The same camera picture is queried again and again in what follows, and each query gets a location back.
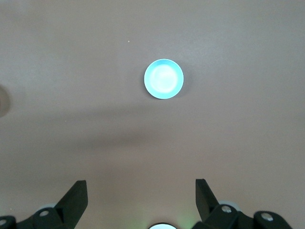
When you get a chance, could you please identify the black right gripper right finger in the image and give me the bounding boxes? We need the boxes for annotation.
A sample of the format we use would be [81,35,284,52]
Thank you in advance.
[195,178,293,229]

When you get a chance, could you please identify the brown table cloth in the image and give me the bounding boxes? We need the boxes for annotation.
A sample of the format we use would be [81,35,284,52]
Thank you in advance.
[0,0,305,229]

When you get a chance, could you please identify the light blue bowl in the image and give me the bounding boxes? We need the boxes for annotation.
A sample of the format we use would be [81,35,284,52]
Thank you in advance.
[143,58,184,99]

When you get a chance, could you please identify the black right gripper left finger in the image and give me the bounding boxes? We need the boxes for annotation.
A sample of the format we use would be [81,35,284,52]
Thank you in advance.
[0,180,89,229]

